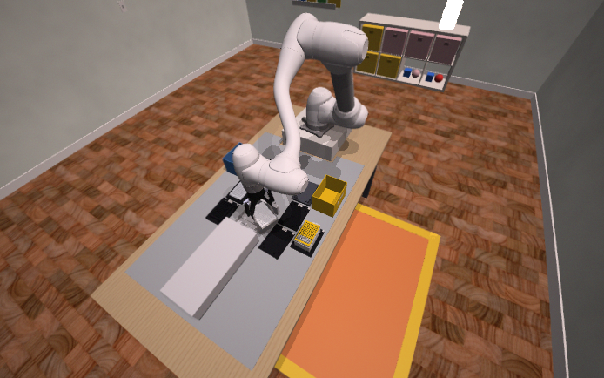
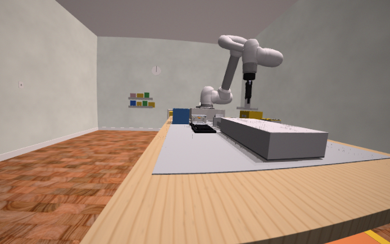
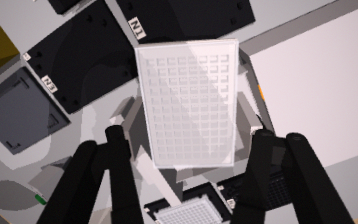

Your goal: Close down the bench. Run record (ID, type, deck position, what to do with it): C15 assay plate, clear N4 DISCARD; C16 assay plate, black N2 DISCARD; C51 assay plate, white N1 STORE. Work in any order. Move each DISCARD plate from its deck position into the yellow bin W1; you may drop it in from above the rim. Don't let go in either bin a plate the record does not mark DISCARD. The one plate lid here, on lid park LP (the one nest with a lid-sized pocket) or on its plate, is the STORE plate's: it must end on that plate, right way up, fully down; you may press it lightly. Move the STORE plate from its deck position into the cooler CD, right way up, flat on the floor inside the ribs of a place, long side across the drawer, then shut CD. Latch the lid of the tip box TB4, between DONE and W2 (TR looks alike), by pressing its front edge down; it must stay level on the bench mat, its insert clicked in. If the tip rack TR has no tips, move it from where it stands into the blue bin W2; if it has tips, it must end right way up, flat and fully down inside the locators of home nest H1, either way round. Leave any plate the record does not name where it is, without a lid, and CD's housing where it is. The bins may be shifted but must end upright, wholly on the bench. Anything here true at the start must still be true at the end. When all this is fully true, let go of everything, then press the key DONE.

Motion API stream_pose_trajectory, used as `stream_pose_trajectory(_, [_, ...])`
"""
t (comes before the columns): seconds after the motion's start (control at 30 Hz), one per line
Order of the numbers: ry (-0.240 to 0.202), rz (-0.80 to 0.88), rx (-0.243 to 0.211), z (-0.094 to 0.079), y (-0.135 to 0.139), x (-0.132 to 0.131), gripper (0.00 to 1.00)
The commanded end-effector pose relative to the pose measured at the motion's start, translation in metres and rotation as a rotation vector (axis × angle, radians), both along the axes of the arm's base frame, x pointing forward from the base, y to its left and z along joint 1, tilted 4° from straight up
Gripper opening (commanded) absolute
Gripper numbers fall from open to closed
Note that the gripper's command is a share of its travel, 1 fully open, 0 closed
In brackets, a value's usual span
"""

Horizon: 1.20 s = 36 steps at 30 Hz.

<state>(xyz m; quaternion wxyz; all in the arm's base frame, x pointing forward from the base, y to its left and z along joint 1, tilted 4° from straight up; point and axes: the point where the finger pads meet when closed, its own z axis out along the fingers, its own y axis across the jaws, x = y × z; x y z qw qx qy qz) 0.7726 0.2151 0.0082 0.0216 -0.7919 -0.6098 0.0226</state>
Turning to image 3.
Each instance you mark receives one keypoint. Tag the grey bench mat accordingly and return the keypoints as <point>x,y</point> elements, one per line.
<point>27,22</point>

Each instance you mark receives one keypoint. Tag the black multi-well assay plate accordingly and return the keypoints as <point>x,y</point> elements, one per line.
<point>278,195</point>

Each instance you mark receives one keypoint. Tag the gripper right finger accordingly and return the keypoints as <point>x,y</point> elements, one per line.
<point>313,195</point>

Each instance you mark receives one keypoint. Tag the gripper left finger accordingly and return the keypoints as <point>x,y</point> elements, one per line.
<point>73,199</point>

